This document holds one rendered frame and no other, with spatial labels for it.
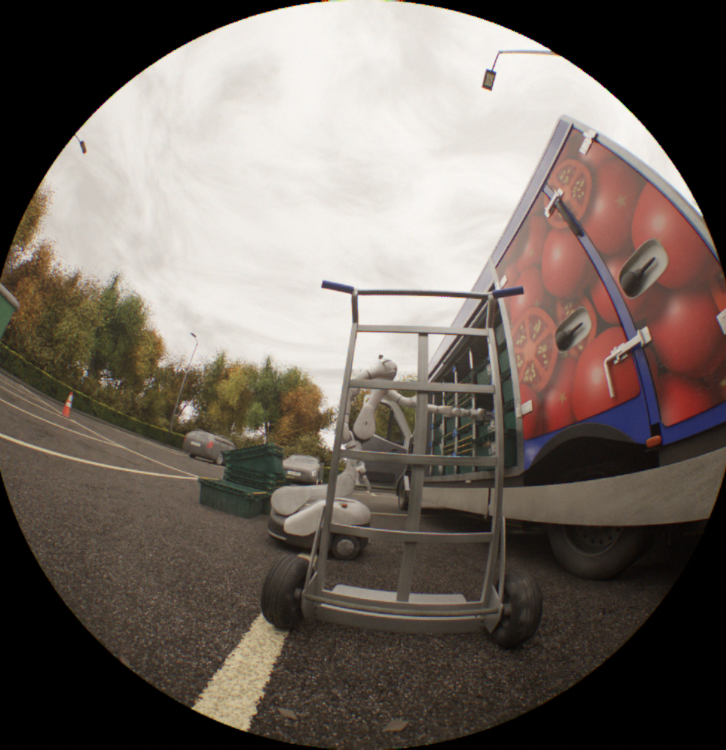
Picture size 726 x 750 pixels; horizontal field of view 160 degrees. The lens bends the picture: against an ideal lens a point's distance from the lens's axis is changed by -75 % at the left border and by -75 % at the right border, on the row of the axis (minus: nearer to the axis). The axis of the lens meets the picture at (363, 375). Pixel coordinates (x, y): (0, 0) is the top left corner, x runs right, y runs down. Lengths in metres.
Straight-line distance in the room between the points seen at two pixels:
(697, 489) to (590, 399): 0.67
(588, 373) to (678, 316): 0.54
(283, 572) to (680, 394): 1.35
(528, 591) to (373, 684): 0.44
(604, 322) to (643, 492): 0.74
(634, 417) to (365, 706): 1.21
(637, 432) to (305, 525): 1.69
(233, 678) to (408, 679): 0.39
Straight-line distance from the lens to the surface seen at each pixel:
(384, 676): 0.77
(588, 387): 1.37
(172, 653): 0.76
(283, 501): 1.77
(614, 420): 1.26
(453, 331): 1.02
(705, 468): 1.09
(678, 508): 1.13
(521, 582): 0.82
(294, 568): 0.79
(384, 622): 0.95
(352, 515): 1.60
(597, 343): 1.36
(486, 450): 1.92
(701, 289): 1.16
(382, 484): 4.89
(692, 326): 1.14
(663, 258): 1.29
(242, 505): 2.47
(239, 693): 0.67
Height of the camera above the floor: 0.52
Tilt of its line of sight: 23 degrees up
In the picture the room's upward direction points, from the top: 7 degrees clockwise
